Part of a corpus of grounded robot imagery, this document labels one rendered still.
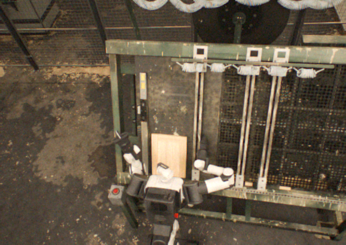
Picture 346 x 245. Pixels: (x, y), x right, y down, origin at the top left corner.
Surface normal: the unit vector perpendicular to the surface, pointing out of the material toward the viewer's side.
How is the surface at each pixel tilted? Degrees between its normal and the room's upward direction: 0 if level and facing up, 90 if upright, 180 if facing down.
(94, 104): 0
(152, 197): 23
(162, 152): 60
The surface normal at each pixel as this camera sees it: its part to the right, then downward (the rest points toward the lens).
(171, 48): -0.18, 0.36
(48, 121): -0.08, -0.62
